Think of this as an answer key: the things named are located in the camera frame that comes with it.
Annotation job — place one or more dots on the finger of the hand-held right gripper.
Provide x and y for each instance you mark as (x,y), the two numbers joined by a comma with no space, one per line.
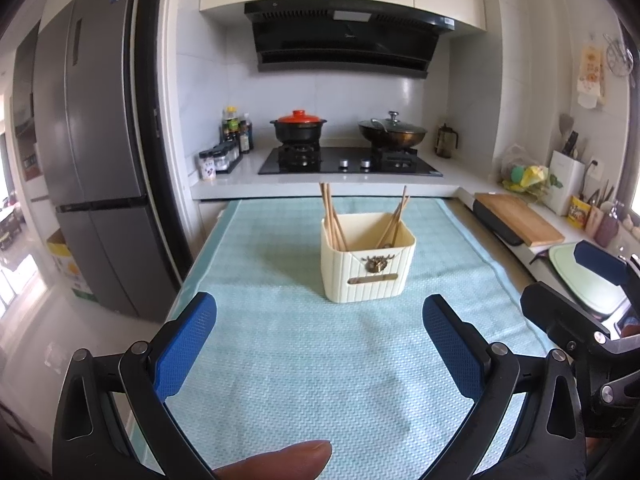
(602,266)
(555,310)

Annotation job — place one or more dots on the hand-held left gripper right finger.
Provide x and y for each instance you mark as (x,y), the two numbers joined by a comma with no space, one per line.
(450,340)

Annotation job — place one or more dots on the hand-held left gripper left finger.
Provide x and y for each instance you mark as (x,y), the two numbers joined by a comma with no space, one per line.
(185,345)

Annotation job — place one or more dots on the cream plastic utensil holder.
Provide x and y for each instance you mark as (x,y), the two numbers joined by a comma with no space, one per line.
(350,272)

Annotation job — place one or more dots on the person's right hand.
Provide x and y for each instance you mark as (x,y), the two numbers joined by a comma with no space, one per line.
(631,330)

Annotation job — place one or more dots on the person's left hand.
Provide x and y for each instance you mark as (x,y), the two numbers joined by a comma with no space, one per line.
(280,462)

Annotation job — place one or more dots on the light green cutting board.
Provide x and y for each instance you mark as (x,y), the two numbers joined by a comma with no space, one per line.
(585,282)

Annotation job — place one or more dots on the mauve cup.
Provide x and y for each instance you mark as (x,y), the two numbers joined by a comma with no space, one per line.
(607,230)

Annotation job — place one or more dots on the beige tool cup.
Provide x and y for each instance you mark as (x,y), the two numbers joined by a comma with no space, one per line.
(593,220)

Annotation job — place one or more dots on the yellow snack container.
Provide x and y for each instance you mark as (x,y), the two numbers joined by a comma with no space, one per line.
(580,211)

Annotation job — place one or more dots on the white knife block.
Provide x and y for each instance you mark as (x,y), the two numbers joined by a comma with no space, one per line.
(562,185)

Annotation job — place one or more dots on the wooden cutting board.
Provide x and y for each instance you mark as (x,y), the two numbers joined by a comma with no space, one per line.
(525,217)

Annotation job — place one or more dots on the black tray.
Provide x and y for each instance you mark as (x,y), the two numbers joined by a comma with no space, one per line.
(495,225)

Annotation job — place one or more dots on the teal table mat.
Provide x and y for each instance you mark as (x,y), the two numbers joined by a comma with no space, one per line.
(300,360)

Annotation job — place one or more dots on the plastic bag of vegetables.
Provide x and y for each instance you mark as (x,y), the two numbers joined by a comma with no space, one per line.
(525,175)

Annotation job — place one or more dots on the grey spatula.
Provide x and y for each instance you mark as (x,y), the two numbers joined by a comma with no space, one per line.
(565,127)

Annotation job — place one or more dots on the white spice jar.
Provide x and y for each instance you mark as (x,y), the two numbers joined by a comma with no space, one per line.
(207,167)

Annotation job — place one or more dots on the rack of spice jars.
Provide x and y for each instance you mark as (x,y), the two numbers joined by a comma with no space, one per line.
(227,157)

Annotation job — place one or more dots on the glass french press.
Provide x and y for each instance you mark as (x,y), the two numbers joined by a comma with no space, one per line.
(445,142)

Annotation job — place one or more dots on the black gas stove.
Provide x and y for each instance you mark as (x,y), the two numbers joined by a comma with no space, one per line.
(350,162)

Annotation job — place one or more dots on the hanging metal trivet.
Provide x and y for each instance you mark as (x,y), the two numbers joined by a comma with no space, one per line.
(619,55)

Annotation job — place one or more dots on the wok with glass lid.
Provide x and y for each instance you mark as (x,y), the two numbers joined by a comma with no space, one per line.
(392,132)

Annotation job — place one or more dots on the dark sauce bottle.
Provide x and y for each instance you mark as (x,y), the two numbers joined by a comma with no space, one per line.
(246,135)

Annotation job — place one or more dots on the yellow cap sauce bottle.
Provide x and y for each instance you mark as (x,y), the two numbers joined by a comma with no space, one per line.
(230,125)

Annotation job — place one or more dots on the grey refrigerator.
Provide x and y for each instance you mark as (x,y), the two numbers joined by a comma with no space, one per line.
(100,135)

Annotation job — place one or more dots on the black pot with red lid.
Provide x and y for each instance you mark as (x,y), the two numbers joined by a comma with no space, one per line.
(298,127)

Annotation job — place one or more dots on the black range hood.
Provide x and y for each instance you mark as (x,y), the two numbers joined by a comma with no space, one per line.
(345,35)

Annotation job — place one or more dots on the white wall socket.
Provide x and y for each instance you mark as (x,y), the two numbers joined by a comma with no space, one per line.
(593,168)

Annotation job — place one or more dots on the hanging wall calendar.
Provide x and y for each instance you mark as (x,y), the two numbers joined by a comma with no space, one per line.
(591,75)

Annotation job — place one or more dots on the black door frame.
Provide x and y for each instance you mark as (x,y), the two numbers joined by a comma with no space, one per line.
(156,110)

